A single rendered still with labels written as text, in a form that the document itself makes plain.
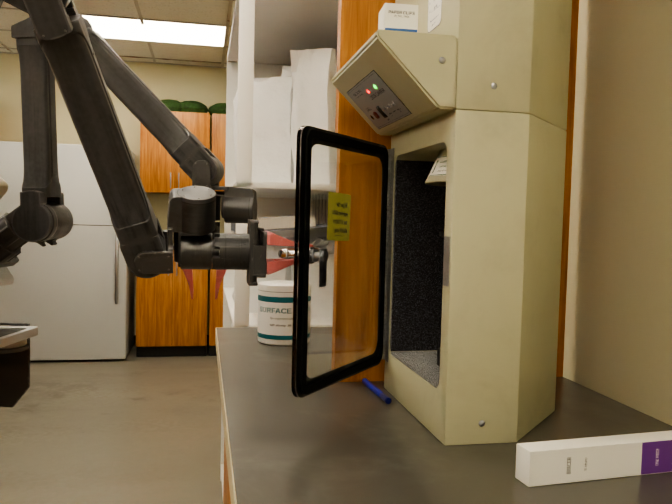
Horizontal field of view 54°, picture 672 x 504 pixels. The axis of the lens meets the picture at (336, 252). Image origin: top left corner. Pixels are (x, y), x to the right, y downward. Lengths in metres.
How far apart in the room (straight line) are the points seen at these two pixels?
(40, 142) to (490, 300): 0.91
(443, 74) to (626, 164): 0.52
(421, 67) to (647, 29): 0.54
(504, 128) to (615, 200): 0.45
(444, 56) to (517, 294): 0.35
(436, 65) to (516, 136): 0.15
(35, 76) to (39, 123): 0.09
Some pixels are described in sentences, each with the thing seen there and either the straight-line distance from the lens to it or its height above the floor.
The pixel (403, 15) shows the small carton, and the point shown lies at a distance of 1.03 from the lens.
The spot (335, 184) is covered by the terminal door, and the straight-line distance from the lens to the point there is 1.04.
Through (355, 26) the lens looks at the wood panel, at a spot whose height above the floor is 1.62.
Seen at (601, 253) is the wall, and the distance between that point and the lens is 1.40.
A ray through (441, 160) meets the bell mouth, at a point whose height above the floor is 1.35.
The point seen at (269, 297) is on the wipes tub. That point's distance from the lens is 1.63.
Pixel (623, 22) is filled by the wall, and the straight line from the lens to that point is 1.42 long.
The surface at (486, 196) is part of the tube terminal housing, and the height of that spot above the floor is 1.29.
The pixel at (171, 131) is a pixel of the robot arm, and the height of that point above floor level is 1.41.
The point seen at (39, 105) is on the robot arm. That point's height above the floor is 1.46.
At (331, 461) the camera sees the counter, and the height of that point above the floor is 0.94.
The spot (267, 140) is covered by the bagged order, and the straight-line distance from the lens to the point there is 2.30.
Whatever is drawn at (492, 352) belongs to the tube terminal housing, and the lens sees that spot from 0.97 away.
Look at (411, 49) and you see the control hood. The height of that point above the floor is 1.49.
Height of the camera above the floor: 1.26
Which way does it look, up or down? 3 degrees down
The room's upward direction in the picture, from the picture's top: 1 degrees clockwise
